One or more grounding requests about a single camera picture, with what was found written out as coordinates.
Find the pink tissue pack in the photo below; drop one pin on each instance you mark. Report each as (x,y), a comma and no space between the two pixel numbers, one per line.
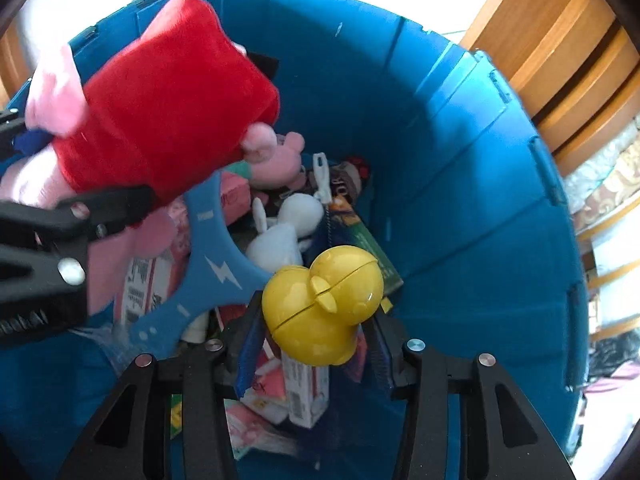
(255,395)
(177,240)
(235,192)

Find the blue plastic crate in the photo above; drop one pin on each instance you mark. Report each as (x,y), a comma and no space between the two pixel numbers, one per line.
(450,160)

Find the patterned floral curtain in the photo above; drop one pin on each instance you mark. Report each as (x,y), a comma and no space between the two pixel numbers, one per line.
(615,180)

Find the dark printed packet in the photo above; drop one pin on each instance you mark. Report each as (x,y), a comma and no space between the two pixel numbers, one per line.
(345,180)

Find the blue boomerang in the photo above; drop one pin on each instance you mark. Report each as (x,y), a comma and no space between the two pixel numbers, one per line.
(210,260)

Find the red dress pig plush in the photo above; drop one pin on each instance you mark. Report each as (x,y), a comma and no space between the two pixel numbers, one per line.
(165,110)

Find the yellow duck mold clip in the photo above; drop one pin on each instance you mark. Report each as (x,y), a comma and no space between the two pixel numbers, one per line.
(320,305)

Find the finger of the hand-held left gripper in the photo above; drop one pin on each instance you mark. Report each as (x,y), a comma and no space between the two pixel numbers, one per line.
(10,122)
(115,207)

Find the small white bottle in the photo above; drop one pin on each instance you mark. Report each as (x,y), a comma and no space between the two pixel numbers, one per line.
(197,327)

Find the wooden furniture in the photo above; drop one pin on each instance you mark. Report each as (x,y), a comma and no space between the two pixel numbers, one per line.
(550,35)

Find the white red medicine box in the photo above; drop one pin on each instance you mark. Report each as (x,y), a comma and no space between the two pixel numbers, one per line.
(145,285)
(305,390)

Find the dark green printed box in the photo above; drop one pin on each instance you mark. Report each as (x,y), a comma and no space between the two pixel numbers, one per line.
(370,245)

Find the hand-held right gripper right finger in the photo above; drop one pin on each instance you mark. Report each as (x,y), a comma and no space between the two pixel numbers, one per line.
(382,355)

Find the dark patterned cloth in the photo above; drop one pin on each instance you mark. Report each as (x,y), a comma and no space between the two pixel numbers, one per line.
(615,355)

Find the pink pig plush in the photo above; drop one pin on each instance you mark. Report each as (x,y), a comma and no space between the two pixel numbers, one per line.
(282,160)

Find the white rabbit plush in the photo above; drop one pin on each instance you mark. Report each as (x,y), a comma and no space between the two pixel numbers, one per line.
(285,230)

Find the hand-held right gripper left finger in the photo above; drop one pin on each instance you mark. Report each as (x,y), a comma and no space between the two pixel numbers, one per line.
(250,345)

